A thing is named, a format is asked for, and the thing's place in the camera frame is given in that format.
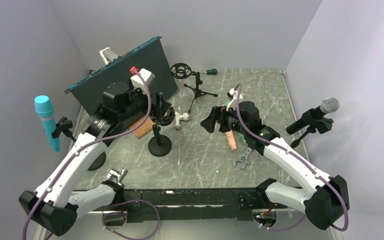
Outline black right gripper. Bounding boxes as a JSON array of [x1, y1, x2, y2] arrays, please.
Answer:
[[200, 104, 249, 136]]

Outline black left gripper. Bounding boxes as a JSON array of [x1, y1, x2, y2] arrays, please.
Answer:
[[118, 78, 172, 123]]

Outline pink microphone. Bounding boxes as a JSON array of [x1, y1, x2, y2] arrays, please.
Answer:
[[225, 130, 238, 151]]

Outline black tripod shock mount stand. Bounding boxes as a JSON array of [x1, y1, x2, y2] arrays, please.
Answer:
[[170, 62, 219, 115]]

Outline black round base shock mount stand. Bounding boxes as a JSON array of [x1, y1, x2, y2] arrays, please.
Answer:
[[148, 108, 175, 157]]

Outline black round base clip stand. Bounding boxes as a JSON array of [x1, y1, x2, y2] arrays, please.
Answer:
[[51, 116, 107, 172]]

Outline blue microphone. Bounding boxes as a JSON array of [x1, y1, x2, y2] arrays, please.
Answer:
[[34, 95, 61, 153]]

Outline mint green microphone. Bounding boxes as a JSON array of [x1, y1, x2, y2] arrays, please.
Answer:
[[233, 131, 246, 144]]

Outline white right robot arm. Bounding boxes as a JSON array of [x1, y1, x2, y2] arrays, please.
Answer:
[[200, 101, 350, 231]]

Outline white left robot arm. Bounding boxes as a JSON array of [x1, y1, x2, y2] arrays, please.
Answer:
[[19, 82, 175, 237]]

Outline black right round base stand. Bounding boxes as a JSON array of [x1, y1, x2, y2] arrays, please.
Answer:
[[286, 107, 334, 149]]

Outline silver black microphone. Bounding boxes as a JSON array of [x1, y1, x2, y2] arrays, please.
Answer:
[[286, 97, 340, 135]]

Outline white plastic faucet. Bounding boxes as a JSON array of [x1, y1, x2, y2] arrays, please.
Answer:
[[174, 111, 190, 131]]

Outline wooden block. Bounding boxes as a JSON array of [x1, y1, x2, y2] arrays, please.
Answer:
[[129, 116, 154, 139]]

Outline dark teal-edged board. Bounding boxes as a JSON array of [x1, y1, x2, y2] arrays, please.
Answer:
[[65, 36, 178, 115]]

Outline chrome metal fitting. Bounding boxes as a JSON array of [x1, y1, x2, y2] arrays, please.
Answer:
[[106, 168, 128, 185]]

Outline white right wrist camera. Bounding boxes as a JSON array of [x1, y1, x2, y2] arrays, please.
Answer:
[[225, 88, 243, 111]]

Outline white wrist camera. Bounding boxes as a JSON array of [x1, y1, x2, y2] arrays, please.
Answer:
[[129, 66, 155, 91], [225, 88, 243, 111]]

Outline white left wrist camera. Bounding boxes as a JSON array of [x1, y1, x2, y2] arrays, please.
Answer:
[[129, 66, 155, 91]]

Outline red handle adjustable wrench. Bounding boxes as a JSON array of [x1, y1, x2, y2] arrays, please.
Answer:
[[232, 147, 253, 170]]

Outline green handle screwdriver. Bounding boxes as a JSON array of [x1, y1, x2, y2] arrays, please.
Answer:
[[201, 68, 218, 75]]

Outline white bracket behind board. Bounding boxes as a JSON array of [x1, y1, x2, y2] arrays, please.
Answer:
[[99, 47, 119, 65]]

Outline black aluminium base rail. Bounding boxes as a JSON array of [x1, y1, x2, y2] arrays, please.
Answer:
[[92, 187, 286, 223]]

